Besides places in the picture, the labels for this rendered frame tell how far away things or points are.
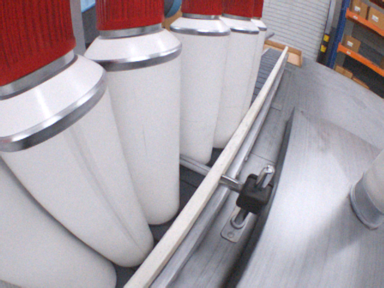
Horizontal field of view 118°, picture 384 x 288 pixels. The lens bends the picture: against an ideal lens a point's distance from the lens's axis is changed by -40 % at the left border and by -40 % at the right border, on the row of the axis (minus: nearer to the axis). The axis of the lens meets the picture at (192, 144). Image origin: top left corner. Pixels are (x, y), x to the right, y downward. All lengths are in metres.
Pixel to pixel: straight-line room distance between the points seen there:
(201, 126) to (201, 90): 0.04
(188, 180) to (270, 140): 0.22
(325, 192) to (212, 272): 0.18
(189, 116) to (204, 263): 0.17
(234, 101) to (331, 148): 0.22
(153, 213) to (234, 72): 0.15
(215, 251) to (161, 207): 0.11
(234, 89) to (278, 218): 0.15
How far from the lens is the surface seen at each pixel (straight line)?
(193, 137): 0.19
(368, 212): 0.30
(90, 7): 0.42
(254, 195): 0.18
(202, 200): 0.17
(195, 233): 0.20
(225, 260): 0.24
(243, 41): 0.19
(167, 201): 0.16
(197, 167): 0.20
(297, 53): 1.29
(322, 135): 0.39
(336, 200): 0.29
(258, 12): 0.25
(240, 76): 0.20
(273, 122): 0.45
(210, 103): 0.17
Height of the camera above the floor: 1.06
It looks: 44 degrees down
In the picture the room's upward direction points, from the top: 4 degrees clockwise
